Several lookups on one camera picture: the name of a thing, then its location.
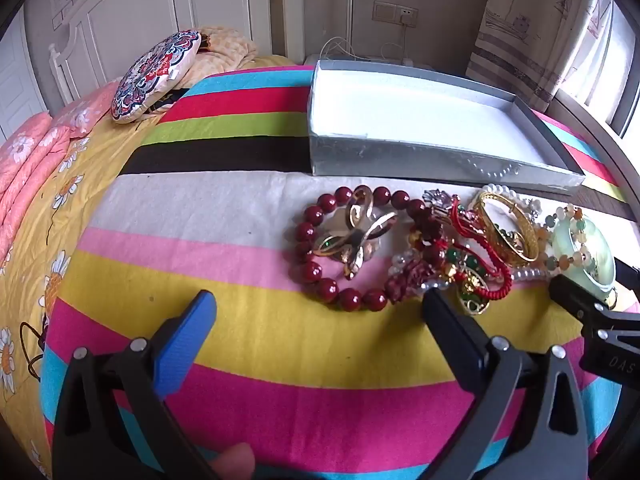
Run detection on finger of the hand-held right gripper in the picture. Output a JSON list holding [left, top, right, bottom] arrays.
[[614, 257, 640, 287], [548, 273, 640, 333]]

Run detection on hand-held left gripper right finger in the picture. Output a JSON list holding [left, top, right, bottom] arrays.
[[422, 287, 591, 480]]

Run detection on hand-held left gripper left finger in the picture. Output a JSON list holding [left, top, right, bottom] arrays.
[[52, 289, 221, 480]]

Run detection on multicolour stone bead bracelet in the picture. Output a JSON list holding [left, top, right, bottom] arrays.
[[535, 205, 599, 274]]

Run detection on pale green jade bangle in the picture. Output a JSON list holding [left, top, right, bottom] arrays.
[[550, 215, 619, 307]]

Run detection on red cord bracelet gold charms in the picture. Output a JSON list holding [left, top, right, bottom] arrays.
[[415, 200, 516, 317]]

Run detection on gold bangle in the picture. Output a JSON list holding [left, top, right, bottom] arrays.
[[472, 190, 543, 267]]

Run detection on gold butterfly brooch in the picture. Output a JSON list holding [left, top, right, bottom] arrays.
[[312, 187, 399, 281]]

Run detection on silver rhinestone brooch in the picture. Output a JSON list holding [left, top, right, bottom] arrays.
[[422, 189, 459, 221]]

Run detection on white pearl necklace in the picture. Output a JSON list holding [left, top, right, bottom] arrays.
[[392, 182, 553, 291]]

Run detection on dark red bead bracelet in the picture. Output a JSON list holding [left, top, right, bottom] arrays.
[[294, 186, 441, 312]]

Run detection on silver box with white lining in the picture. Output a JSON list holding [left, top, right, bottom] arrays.
[[306, 60, 586, 196]]

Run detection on person's left hand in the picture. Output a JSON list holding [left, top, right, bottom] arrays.
[[209, 442, 257, 480]]

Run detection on colourful striped bedsheet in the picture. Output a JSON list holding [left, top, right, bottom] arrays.
[[40, 62, 640, 480]]

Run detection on window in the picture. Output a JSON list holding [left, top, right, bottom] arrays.
[[550, 0, 640, 138]]

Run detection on folded pink floral quilt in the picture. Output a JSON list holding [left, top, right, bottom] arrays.
[[0, 112, 72, 261]]

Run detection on pink floral pillow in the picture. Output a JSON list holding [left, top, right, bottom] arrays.
[[52, 82, 119, 137]]

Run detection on printed beige curtain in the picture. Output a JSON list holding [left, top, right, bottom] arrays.
[[465, 0, 614, 112]]

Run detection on round patterned cushion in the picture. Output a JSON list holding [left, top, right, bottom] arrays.
[[111, 31, 202, 125]]

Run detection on beige quilted blanket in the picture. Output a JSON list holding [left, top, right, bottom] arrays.
[[175, 26, 297, 92]]

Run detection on white wardrobe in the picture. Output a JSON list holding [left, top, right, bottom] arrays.
[[0, 10, 49, 142]]

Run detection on white wooden headboard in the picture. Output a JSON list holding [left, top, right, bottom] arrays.
[[47, 0, 307, 107]]

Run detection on white charging cable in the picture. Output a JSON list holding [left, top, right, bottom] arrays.
[[320, 25, 416, 62]]

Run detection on wall socket panel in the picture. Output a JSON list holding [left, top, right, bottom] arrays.
[[372, 1, 419, 26]]

